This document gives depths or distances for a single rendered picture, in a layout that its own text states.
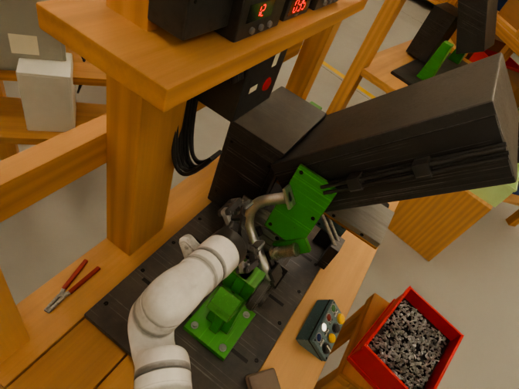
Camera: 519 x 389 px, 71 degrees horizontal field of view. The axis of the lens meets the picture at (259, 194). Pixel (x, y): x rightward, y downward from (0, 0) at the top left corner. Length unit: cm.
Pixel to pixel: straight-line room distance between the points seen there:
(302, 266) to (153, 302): 74
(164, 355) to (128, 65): 38
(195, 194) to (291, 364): 62
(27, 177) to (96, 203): 159
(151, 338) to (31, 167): 39
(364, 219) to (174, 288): 70
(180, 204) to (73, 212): 117
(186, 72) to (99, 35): 13
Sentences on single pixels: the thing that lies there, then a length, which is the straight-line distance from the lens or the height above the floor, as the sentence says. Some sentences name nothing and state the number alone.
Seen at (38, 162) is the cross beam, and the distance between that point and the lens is 78.
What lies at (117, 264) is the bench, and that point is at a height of 88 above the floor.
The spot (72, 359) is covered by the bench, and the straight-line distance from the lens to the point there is 99.
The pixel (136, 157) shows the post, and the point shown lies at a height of 127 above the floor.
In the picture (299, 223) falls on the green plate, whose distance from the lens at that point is 95.
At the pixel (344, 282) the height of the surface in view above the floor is 90.
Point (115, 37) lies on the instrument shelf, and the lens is 60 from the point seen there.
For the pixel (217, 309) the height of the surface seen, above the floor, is 112.
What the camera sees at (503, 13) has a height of 122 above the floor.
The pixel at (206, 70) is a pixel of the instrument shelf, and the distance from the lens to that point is 57.
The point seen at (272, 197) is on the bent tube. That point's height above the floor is 118.
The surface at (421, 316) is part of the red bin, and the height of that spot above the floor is 88.
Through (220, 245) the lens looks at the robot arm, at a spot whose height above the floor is 131.
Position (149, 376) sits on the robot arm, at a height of 134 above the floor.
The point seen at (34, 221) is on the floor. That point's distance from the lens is 230.
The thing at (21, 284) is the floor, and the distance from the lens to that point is 211.
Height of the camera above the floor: 182
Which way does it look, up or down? 44 degrees down
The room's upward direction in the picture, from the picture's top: 24 degrees clockwise
